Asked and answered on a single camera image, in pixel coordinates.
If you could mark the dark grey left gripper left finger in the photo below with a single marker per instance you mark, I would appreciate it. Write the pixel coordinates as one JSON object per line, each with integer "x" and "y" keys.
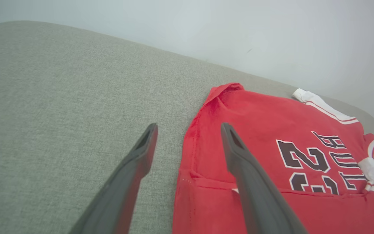
{"x": 122, "y": 191}

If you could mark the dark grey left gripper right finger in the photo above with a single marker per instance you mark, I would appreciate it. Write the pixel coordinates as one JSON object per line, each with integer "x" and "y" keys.
{"x": 258, "y": 201}

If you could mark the red white basketball jersey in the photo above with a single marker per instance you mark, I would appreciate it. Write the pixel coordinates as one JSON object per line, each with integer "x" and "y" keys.
{"x": 255, "y": 113}

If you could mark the grey fabric sofa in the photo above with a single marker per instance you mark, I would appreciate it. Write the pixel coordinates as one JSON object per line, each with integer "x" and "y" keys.
{"x": 60, "y": 97}

